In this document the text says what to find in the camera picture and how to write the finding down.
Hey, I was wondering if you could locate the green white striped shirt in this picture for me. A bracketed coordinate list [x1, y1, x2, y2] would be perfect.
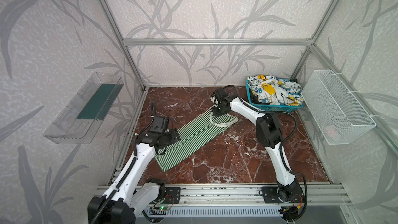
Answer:
[155, 109, 238, 172]

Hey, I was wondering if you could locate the white yellow blue printed garment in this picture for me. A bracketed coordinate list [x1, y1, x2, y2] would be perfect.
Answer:
[247, 75, 304, 106]

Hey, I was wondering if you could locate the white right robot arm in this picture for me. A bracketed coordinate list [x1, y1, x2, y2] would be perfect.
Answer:
[210, 94, 302, 203]

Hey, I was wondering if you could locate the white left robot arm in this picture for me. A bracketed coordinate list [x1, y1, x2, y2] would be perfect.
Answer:
[88, 128, 180, 224]

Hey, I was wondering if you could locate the teal plastic laundry basket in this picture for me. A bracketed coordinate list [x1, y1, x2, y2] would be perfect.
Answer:
[246, 80, 305, 113]

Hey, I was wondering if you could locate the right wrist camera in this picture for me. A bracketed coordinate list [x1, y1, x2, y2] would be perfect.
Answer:
[210, 88, 231, 105]

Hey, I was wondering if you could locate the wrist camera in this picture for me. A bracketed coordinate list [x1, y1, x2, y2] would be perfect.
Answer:
[149, 116, 170, 134]
[210, 88, 231, 105]

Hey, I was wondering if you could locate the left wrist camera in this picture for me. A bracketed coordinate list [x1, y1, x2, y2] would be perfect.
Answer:
[149, 116, 170, 134]

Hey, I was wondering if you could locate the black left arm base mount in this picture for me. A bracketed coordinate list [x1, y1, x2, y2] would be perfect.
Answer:
[151, 187, 181, 204]

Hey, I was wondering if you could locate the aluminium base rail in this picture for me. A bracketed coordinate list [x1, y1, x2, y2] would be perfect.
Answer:
[88, 183, 352, 218]

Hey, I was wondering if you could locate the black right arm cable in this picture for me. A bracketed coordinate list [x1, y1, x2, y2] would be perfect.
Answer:
[223, 84, 308, 222]

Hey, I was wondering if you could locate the aluminium frame crossbar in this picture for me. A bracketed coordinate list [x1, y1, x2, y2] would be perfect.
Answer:
[122, 38, 312, 46]

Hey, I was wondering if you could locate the clear plastic wall tray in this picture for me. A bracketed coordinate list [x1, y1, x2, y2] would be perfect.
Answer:
[44, 72, 124, 144]

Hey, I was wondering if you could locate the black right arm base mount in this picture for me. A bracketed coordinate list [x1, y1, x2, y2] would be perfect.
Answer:
[259, 186, 304, 205]

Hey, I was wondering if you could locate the white wire mesh basket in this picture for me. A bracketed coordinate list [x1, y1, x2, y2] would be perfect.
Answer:
[302, 69, 377, 145]

